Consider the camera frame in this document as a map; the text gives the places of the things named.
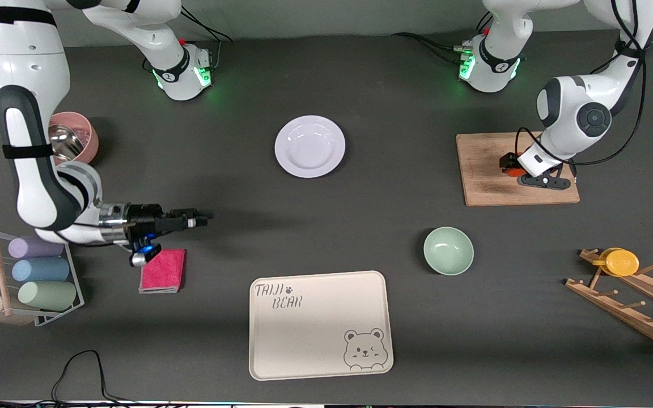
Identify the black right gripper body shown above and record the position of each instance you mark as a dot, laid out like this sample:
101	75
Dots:
145	217

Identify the orange fruit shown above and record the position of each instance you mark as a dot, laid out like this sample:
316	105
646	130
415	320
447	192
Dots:
513	172

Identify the white round plate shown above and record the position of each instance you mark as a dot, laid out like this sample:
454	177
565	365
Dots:
309	146

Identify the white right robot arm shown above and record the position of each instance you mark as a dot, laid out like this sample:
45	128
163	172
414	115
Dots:
26	68

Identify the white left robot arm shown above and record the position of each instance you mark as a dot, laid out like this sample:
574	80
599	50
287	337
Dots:
564	102

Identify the wooden cutting board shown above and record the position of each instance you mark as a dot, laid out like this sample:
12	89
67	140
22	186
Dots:
485	187

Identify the pink folded cloth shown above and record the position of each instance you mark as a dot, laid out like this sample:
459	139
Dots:
165	275

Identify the pink bowl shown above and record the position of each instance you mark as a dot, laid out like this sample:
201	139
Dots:
89	141

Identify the pale green bowl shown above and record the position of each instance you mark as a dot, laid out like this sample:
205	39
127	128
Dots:
448	251

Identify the metal scoop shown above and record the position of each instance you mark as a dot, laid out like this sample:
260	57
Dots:
66	141

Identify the blue cup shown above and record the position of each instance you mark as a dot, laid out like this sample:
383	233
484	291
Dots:
40	270

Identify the purple cup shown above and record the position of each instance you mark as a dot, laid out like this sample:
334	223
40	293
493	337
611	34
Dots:
32	250

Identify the green cup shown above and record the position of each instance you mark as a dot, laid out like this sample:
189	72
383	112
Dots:
47	295

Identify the yellow mug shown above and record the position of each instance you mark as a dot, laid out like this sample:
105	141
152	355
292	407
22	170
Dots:
621	263

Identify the cream bear print tray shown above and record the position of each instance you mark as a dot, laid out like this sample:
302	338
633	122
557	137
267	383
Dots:
315	334

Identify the wooden peg drying rack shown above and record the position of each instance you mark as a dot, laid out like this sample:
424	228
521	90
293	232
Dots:
627	317

